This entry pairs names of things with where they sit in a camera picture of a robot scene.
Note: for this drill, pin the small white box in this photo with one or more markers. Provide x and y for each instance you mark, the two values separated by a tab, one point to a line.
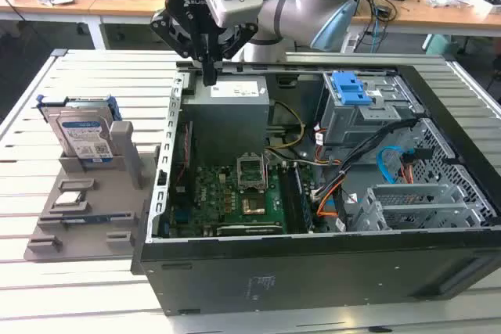
487	5

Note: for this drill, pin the grey parts rack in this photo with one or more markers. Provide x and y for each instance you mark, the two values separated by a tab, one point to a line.
105	201

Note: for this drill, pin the blue plastic cage latch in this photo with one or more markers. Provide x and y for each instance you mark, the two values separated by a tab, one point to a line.
348	87

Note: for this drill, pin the green motherboard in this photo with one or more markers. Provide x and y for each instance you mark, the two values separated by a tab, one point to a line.
211	193

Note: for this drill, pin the CPU socket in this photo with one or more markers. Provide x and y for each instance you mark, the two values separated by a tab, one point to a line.
254	206

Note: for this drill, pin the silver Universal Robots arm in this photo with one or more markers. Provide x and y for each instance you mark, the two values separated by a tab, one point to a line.
297	9

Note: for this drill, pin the black RAM slot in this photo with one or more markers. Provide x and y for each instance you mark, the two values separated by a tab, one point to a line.
287	201
295	203

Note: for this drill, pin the metal locking lever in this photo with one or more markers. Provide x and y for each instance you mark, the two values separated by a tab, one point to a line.
267	169

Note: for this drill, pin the silver CPU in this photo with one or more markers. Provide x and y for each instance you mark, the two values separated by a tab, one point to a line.
69	199

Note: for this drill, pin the metal disk bay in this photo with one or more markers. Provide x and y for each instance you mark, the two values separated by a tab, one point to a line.
422	218
415	193

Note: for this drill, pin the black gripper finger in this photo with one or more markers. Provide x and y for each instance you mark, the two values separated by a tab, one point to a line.
240	38
176	38

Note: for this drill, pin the black PC case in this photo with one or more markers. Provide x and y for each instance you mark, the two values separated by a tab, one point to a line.
313	271

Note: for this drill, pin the grey metal drive cage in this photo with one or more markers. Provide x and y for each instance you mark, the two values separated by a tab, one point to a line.
352	126

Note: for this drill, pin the teal bin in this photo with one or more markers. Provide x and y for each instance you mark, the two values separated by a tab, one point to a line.
442	44

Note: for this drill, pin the RAM stick with chips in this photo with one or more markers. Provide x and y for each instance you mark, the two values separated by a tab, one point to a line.
304	201

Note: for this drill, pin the grey power supply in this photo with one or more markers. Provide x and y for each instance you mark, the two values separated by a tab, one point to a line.
227	123

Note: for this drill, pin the hard disk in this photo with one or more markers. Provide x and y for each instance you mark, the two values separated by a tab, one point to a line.
84	134

